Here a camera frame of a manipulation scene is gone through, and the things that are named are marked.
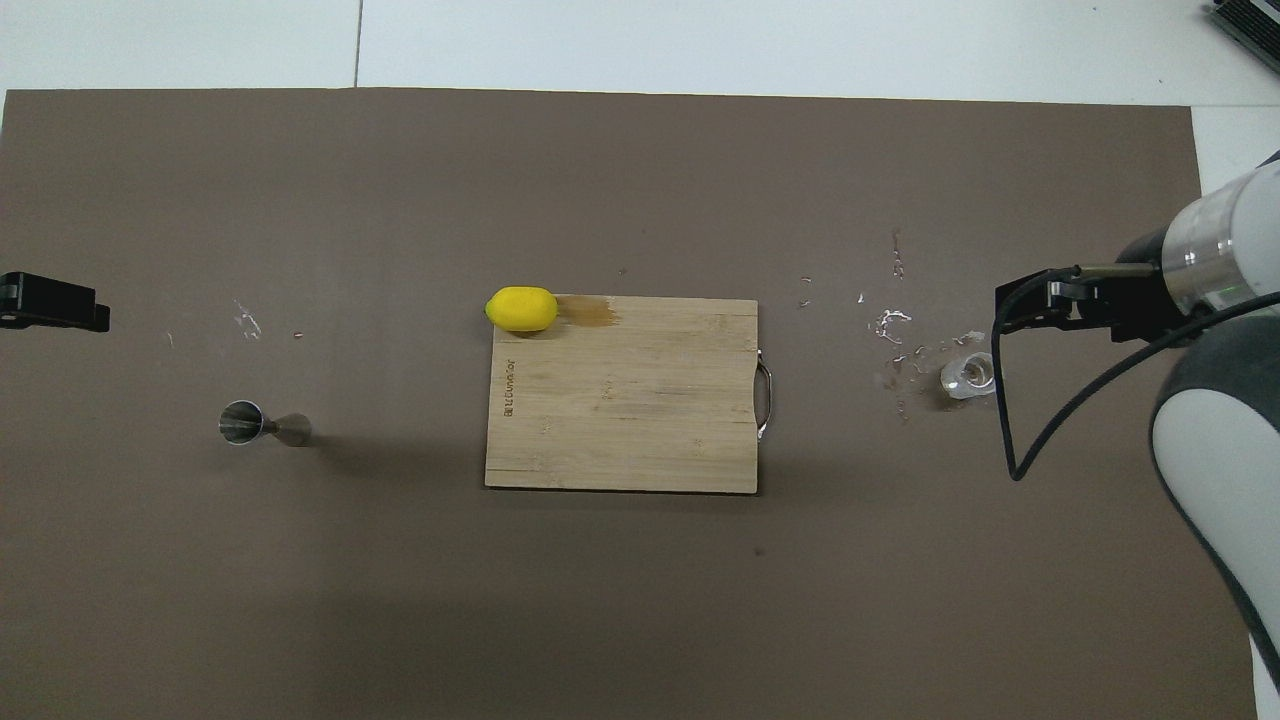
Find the clear glass cup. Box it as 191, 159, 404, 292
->
940, 351, 998, 401

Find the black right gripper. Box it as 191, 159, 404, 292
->
995, 228, 1196, 346

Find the bamboo cutting board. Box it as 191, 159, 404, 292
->
485, 296, 774, 495

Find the yellow lemon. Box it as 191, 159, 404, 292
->
485, 286, 559, 333

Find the dark ribbed device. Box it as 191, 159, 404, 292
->
1205, 0, 1280, 76

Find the brown table mat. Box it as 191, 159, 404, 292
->
0, 88, 1259, 720

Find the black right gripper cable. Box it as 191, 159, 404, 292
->
992, 262, 1280, 483

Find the steel double jigger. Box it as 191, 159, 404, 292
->
218, 399, 313, 448

